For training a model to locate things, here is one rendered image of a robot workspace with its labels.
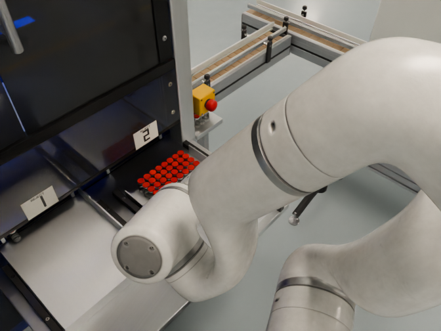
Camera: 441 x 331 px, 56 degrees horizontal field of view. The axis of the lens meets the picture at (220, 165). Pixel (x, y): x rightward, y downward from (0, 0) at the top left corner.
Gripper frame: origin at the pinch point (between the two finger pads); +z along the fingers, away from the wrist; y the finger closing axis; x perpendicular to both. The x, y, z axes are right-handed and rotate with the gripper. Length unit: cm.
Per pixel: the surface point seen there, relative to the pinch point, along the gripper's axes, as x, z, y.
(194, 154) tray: 5, 48, -20
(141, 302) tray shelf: -10.7, 3.8, -38.2
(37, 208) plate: 23.4, 7.8, -41.9
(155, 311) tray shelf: -14.4, 2.6, -36.4
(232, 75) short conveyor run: 15, 84, -1
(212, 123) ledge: 7, 64, -14
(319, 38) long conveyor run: 0, 115, 28
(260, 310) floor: -65, 85, -71
